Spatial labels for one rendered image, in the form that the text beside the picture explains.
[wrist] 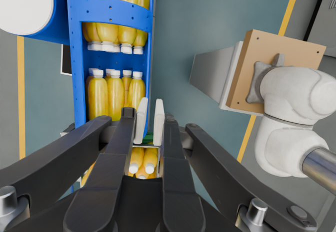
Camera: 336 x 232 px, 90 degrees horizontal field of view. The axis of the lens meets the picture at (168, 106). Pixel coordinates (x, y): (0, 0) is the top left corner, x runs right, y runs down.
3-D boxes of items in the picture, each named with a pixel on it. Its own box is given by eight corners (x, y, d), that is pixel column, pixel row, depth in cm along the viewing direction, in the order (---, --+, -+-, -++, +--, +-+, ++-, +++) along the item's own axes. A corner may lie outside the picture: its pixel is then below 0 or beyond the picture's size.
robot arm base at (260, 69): (297, 56, 72) (308, 56, 66) (282, 106, 77) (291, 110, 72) (257, 51, 70) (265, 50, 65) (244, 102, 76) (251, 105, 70)
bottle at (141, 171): (138, 162, 97) (133, 184, 79) (139, 151, 96) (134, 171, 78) (150, 163, 98) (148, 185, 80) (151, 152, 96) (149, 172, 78)
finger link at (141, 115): (141, 144, 15) (133, 144, 15) (146, 119, 22) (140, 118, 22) (144, 114, 15) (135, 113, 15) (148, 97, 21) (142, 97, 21)
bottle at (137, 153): (139, 139, 94) (134, 157, 76) (147, 148, 95) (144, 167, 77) (129, 146, 95) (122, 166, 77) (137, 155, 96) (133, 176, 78)
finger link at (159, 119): (156, 115, 15) (164, 116, 15) (156, 98, 22) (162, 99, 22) (152, 145, 15) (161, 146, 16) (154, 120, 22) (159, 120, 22)
